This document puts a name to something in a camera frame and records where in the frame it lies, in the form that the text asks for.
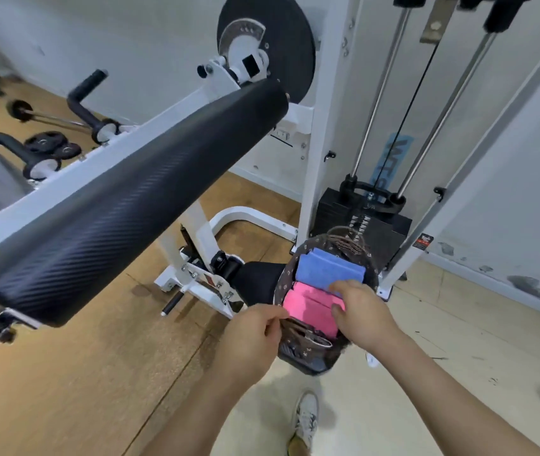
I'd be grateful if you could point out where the white gym machine frame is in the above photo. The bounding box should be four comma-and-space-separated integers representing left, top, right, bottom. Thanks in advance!
0, 0, 540, 357

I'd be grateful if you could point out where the black rubber rod bumper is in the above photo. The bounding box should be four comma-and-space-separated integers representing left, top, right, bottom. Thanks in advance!
483, 0, 535, 34

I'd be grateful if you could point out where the metal cable bracket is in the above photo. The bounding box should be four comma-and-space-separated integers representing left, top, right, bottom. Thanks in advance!
419, 0, 457, 44

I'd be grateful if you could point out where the black machine cable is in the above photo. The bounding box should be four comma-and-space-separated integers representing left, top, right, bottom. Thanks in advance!
378, 40, 442, 195

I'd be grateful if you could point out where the person's right forearm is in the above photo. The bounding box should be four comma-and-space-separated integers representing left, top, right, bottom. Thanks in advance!
367, 333, 540, 456

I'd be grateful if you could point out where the brown patterned bag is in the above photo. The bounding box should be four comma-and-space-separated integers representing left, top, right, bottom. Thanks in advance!
274, 226, 381, 377

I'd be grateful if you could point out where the black foam handle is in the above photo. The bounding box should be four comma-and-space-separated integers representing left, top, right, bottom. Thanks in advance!
66, 69, 120, 144
0, 131, 62, 182

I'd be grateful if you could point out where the black padded roller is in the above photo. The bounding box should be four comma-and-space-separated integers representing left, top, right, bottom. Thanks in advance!
0, 79, 291, 328

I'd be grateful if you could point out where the blue folded cloth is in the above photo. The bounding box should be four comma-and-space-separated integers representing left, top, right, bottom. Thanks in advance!
295, 248, 367, 293

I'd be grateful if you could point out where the chrome guide rod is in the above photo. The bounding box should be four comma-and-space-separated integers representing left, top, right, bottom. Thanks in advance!
350, 7, 412, 181
396, 32, 498, 201

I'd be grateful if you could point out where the black round cam disc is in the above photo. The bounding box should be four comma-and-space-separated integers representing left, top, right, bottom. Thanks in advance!
216, 0, 317, 106

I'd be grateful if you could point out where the blue wall sticker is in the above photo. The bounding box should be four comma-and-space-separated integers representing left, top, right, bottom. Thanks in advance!
369, 132, 415, 197

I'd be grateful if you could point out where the pink cloth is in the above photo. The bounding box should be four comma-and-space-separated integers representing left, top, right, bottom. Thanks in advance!
282, 281, 347, 339

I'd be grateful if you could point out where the black seat pad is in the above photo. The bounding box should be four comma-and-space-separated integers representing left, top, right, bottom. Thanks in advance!
210, 251, 291, 307

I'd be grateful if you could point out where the person's left hand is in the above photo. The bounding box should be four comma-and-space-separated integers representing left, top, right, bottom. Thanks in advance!
215, 304, 293, 383

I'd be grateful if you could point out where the person's white shoe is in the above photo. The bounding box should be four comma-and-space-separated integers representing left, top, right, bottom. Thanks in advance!
288, 391, 319, 456

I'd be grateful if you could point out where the person's left forearm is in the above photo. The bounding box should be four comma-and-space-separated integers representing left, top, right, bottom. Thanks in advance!
141, 370, 271, 456

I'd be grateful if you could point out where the black weight stack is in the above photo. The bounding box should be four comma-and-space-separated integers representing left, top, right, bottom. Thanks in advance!
309, 174, 414, 273

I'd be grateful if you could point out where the person's right hand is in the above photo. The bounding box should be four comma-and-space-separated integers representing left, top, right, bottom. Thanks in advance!
329, 279, 402, 355

